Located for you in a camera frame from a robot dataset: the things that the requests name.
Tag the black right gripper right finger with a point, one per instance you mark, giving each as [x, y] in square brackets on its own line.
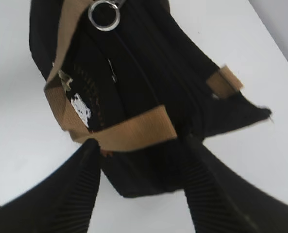
[220, 201]

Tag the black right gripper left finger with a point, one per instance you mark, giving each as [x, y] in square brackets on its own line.
[63, 202]

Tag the black canvas tote bag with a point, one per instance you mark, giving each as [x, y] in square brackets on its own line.
[124, 73]

